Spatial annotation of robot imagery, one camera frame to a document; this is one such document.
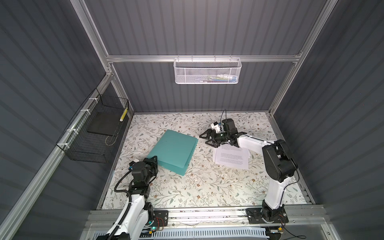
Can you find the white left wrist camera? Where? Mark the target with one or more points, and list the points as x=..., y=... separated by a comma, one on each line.
x=133, y=162

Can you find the white paper sheet underneath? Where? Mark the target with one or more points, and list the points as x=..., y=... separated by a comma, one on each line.
x=214, y=151

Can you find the white wire mesh basket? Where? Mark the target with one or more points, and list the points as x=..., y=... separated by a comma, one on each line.
x=188, y=70

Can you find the pens in white basket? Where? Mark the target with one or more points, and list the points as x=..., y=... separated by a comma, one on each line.
x=229, y=79

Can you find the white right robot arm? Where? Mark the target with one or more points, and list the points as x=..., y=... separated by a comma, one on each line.
x=278, y=159

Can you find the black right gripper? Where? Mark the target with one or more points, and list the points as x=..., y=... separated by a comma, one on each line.
x=210, y=133

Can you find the printed white paper sheet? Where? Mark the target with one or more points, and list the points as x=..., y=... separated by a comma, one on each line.
x=232, y=157

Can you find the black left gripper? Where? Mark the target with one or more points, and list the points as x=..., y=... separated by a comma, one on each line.
x=152, y=163

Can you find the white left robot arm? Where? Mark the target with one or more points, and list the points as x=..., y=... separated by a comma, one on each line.
x=138, y=212

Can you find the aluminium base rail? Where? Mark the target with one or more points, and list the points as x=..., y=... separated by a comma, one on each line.
x=181, y=218

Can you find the black wire mesh basket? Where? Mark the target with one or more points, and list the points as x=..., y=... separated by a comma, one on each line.
x=79, y=145

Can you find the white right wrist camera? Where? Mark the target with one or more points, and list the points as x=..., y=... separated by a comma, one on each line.
x=217, y=127

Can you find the black pad in basket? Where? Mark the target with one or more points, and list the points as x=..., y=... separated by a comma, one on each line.
x=105, y=124

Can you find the white vented cable duct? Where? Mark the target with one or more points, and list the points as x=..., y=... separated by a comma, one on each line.
x=207, y=233

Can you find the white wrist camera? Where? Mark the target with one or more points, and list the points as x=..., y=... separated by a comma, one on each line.
x=133, y=162
x=217, y=127

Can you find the yellow marker in basket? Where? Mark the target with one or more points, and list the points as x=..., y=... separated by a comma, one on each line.
x=123, y=114

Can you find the teal file folder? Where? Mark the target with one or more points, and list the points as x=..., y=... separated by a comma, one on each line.
x=174, y=151

